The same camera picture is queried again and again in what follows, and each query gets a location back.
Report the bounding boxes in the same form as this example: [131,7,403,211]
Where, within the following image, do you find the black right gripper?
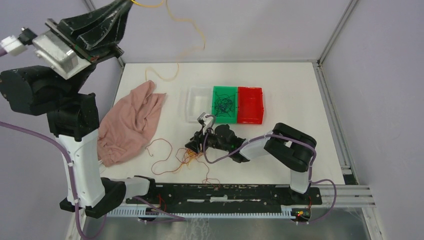
[184,125,230,155]

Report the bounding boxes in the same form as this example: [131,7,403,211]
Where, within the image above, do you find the white cable duct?
[107,206,296,220]

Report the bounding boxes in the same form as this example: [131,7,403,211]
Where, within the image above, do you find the clear plastic bin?
[185,86,213,123]

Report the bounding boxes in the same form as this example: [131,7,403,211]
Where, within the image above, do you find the green plastic bin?
[211,86,238,124]

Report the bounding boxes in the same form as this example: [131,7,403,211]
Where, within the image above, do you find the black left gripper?
[46,0,134,96]

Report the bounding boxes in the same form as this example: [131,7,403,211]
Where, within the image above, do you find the pink cloth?
[97,80,166,167]

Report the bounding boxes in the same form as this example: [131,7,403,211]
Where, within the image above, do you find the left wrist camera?
[32,30,91,80]

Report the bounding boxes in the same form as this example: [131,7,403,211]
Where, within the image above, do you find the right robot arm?
[185,122,317,204]

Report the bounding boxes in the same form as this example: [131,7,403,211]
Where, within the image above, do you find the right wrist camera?
[197,112,216,135]

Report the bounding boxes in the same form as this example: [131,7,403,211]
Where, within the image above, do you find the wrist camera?
[197,112,216,135]
[32,30,91,80]

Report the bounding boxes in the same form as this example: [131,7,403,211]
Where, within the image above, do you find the red plastic bin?
[236,86,264,125]

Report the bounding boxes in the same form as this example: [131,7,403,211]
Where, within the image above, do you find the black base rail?
[143,183,323,214]

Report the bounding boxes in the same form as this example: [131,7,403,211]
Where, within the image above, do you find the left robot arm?
[0,0,158,219]

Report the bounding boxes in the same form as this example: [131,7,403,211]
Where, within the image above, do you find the yellow cable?
[175,149,202,171]
[130,0,207,83]

